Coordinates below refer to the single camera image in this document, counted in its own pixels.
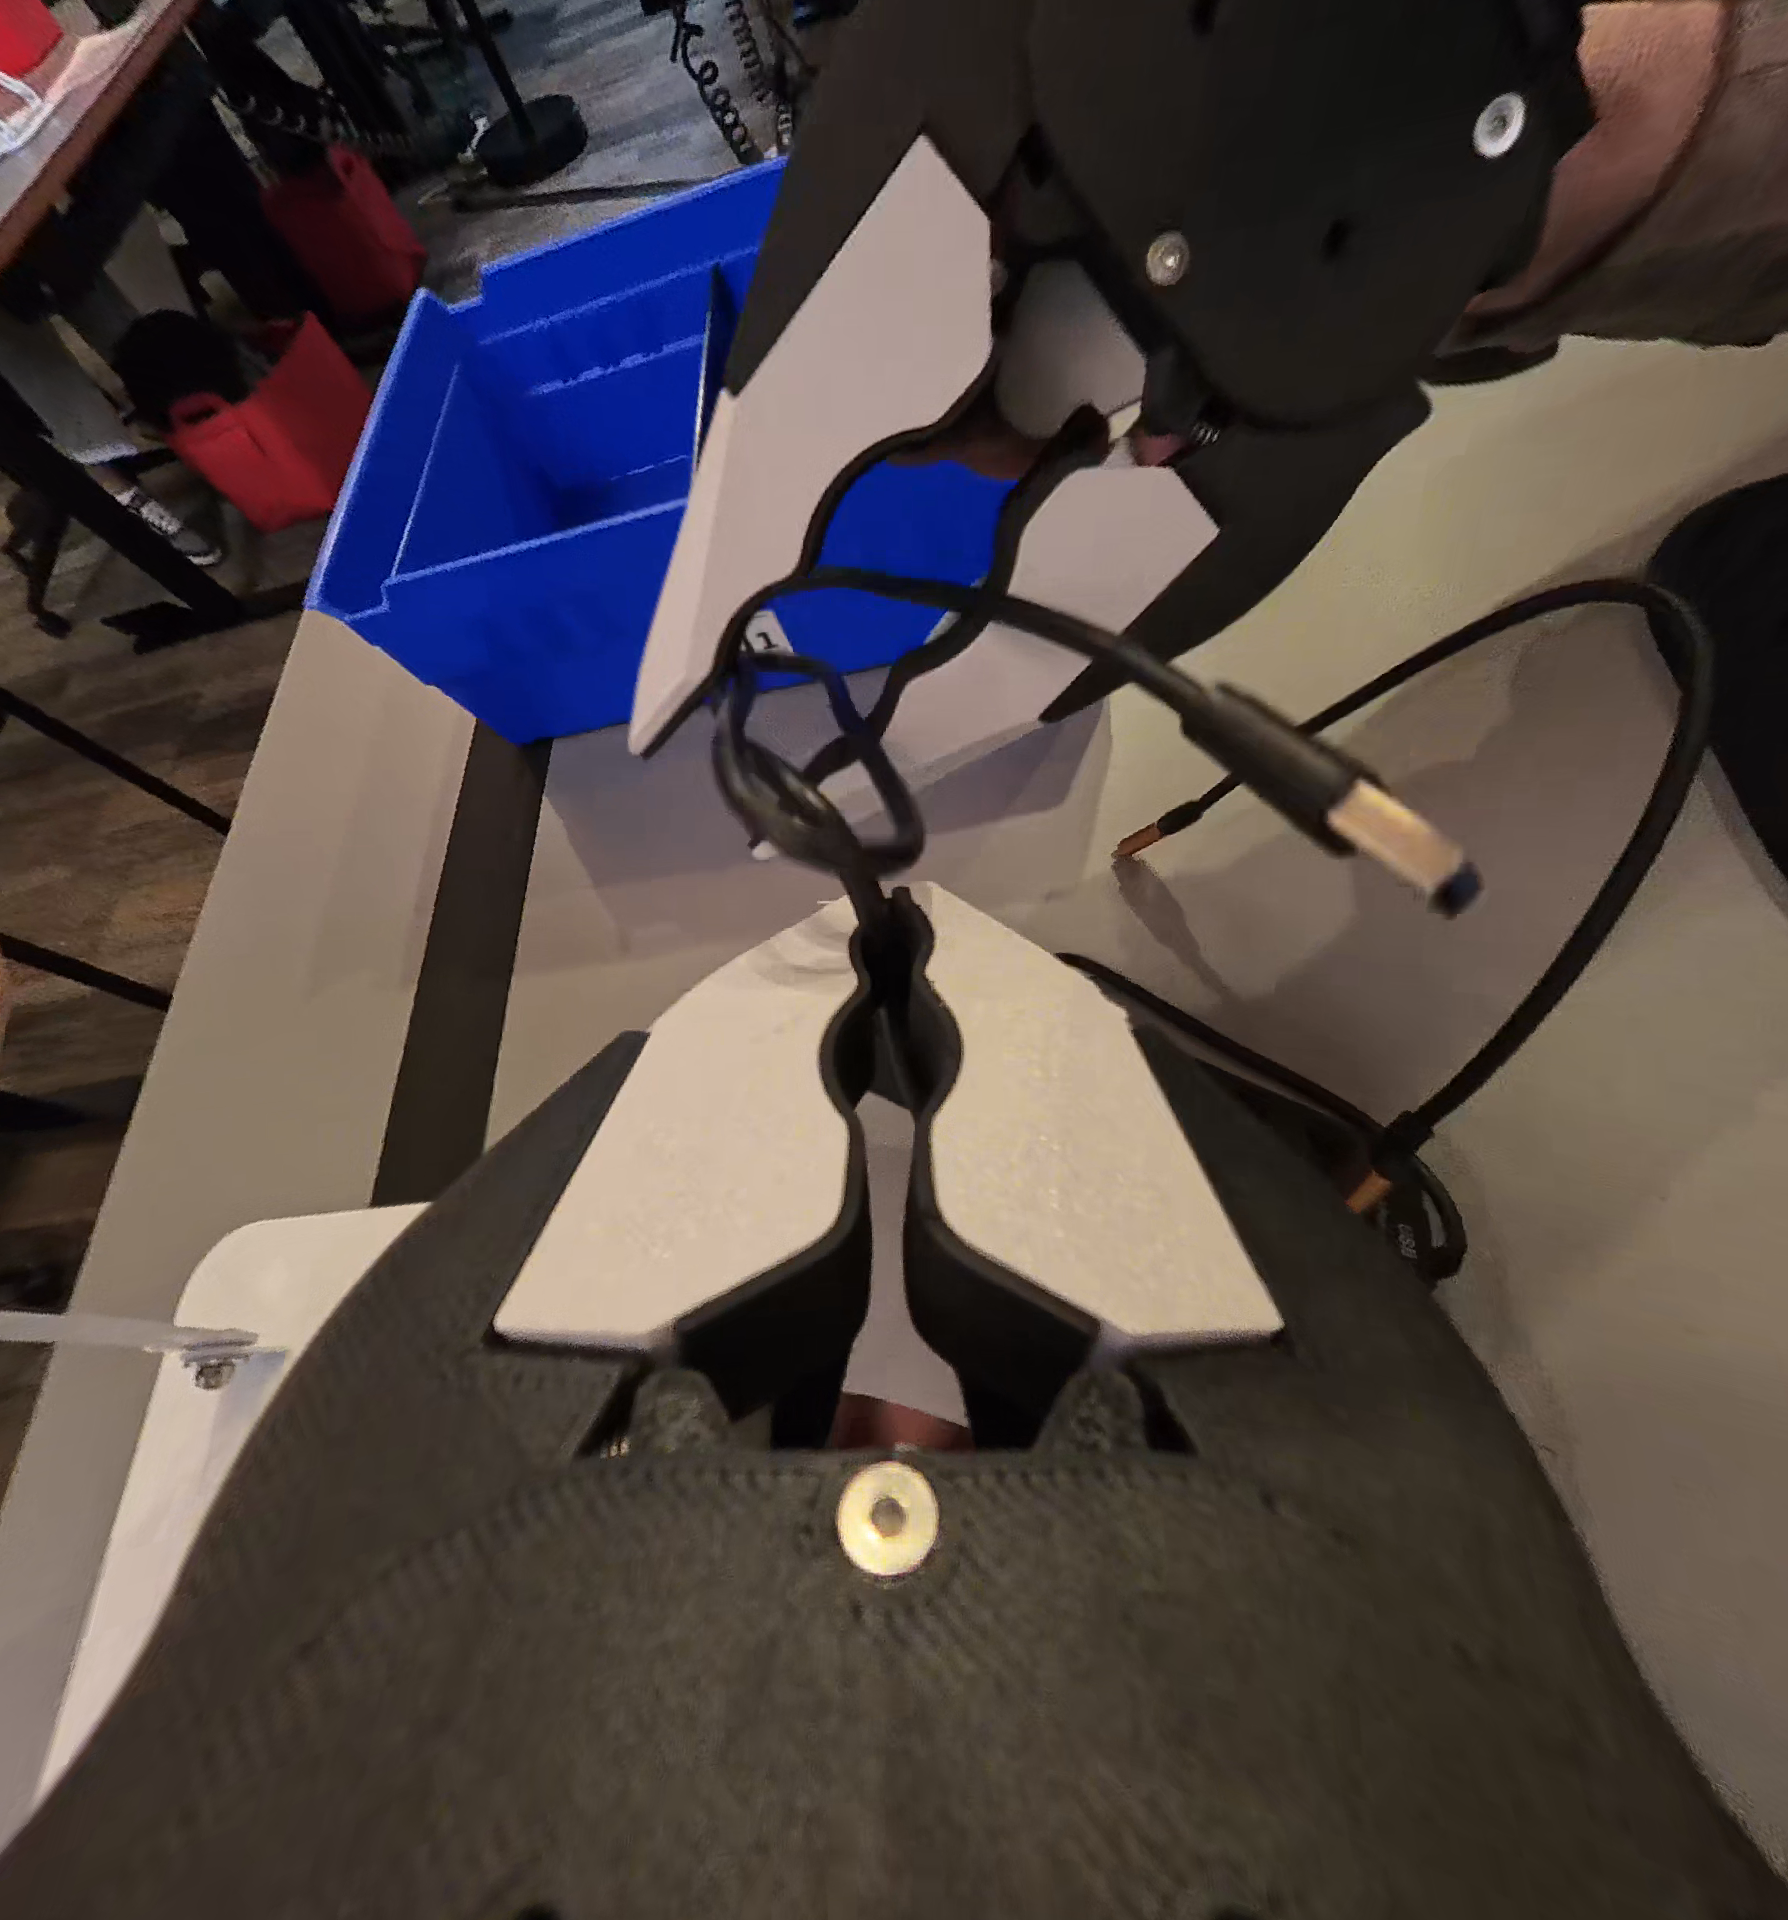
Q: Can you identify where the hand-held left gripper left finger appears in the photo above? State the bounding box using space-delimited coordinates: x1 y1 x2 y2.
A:
491 896 897 1449

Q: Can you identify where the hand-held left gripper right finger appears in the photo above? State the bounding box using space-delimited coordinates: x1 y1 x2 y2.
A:
901 882 1287 1449

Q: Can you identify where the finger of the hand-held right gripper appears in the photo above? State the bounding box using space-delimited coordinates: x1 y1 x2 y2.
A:
813 412 1221 790
628 133 1004 755

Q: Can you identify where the black hub cable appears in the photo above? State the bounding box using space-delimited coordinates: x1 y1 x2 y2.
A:
710 567 1481 1114

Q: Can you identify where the black multi-port usb hub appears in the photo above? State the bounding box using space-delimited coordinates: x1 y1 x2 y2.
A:
1057 952 1471 1285

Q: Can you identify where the black cable copper plug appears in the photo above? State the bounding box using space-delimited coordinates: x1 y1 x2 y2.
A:
1111 576 1719 1214

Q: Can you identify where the person's right forearm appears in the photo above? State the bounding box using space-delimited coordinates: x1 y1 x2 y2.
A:
1434 0 1788 356

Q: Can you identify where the person's right hand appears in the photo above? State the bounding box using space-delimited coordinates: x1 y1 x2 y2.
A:
1501 0 1744 284

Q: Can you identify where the blue plastic bin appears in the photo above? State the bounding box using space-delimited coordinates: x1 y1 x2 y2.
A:
306 158 987 747

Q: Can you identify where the long grey-top desk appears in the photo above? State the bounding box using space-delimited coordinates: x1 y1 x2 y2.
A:
0 0 259 632

